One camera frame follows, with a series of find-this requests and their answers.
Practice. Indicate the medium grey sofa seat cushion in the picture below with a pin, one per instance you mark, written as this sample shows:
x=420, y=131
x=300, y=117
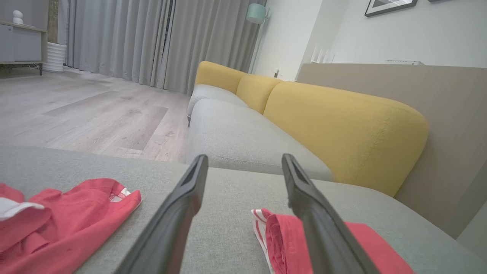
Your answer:
x=236, y=137

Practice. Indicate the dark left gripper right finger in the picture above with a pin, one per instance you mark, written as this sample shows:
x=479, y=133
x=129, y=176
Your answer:
x=327, y=243

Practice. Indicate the large grey sofa seat cushion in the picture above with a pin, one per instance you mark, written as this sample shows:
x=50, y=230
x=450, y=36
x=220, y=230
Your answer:
x=224, y=213

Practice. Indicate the large yellow sofa back cushion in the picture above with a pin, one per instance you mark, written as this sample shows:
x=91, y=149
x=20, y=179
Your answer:
x=342, y=129

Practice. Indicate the white upright object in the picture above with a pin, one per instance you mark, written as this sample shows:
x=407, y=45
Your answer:
x=321, y=57

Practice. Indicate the red Bulls 23 jersey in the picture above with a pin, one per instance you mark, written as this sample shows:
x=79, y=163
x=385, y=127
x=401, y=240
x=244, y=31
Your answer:
x=285, y=243

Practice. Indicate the grey wooden sideboard cabinet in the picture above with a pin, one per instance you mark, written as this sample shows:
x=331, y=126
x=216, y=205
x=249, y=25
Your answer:
x=23, y=43

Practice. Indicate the small grey sofa seat cushion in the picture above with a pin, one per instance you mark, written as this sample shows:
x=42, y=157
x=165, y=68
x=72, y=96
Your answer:
x=209, y=93

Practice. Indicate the grey curtain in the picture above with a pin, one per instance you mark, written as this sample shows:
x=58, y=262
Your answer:
x=213, y=38
x=114, y=38

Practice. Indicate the medium yellow sofa back cushion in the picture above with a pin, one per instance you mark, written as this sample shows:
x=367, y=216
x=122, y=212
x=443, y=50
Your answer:
x=255, y=91

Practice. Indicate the white ribbed cylinder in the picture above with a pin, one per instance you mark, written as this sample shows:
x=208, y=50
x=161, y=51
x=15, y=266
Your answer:
x=55, y=57

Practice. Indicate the floor lamp with teal shade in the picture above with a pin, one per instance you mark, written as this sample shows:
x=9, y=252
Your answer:
x=255, y=13

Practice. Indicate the beige wooden partition panel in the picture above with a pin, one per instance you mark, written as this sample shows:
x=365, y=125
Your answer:
x=449, y=99

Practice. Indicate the dark framed wall picture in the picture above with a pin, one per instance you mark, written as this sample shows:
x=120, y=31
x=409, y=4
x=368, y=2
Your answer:
x=388, y=5

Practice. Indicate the white ornament vase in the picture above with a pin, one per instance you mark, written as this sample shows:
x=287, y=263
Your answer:
x=18, y=17

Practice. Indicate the red shorts with white stripe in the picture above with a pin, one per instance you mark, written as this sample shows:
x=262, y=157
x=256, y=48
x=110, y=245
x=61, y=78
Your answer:
x=76, y=220

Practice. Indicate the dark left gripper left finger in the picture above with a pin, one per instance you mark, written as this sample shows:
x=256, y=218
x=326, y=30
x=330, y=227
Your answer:
x=167, y=236

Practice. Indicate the small yellow sofa back cushion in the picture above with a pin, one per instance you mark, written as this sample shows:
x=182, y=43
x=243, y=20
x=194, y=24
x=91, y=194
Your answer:
x=217, y=74

